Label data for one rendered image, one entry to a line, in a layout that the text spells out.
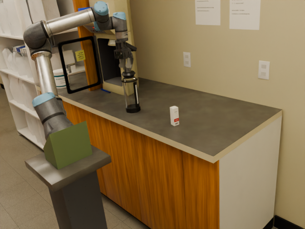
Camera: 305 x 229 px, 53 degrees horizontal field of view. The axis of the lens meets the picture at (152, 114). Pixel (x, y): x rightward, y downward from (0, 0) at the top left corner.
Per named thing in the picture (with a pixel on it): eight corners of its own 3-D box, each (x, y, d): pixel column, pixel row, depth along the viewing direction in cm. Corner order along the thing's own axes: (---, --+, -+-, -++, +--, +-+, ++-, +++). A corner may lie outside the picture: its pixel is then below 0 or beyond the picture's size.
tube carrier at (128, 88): (144, 107, 207) (140, 76, 198) (135, 112, 199) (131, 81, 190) (131, 105, 212) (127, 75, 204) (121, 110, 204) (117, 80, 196)
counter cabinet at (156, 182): (109, 144, 365) (97, 71, 330) (272, 227, 222) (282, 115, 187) (58, 168, 324) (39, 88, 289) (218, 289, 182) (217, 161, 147)
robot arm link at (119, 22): (110, 12, 183) (125, 11, 184) (113, 31, 187) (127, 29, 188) (111, 13, 175) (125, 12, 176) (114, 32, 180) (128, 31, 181)
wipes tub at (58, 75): (66, 83, 283) (62, 67, 277) (72, 85, 274) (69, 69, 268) (52, 87, 275) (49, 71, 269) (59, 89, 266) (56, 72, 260)
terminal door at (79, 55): (100, 84, 252) (93, 35, 237) (68, 94, 234) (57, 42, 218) (100, 84, 253) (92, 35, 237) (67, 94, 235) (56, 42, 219)
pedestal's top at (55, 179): (53, 192, 135) (51, 185, 134) (26, 166, 158) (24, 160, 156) (111, 162, 155) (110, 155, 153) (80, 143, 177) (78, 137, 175)
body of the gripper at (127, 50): (115, 59, 188) (112, 40, 184) (123, 56, 195) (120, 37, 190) (124, 60, 184) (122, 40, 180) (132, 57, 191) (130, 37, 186)
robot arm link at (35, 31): (14, 22, 157) (104, -6, 165) (21, 32, 167) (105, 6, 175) (20, 41, 155) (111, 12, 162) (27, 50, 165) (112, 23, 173)
